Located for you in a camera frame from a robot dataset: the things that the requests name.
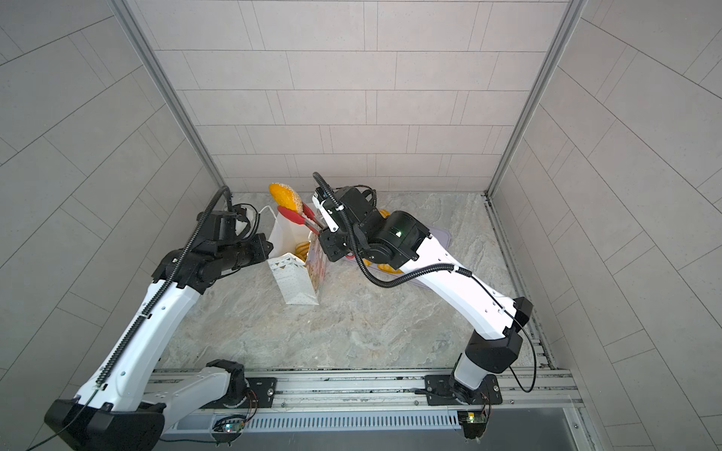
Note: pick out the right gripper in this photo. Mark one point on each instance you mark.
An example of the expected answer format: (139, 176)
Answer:
(331, 240)

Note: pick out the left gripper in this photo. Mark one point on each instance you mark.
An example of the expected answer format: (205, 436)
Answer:
(261, 247)

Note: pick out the twisted fake bread top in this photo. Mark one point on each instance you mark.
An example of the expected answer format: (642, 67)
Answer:
(302, 250)

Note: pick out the red metal tongs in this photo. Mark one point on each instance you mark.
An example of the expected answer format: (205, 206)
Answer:
(304, 218)

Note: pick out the white cartoon paper bag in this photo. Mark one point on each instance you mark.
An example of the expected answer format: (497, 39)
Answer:
(299, 282)

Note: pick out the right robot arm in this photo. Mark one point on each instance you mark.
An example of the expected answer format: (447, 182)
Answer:
(498, 320)

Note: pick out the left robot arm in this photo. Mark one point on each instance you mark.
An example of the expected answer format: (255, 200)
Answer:
(110, 411)

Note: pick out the fake croissant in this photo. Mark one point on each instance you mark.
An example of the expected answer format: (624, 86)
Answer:
(387, 269)

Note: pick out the left circuit board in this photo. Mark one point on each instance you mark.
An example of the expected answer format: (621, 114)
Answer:
(233, 424)

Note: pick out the circuit board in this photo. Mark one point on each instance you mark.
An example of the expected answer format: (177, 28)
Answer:
(473, 423)
(233, 424)

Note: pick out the right circuit board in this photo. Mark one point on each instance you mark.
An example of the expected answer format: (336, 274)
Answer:
(473, 423)

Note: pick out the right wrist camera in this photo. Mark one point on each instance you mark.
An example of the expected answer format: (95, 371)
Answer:
(358, 202)

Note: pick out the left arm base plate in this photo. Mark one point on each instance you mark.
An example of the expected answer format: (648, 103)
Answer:
(259, 392)

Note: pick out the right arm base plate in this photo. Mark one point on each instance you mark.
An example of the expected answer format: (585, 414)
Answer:
(444, 390)

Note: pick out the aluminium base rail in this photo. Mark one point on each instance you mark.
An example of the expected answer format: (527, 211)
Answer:
(350, 389)

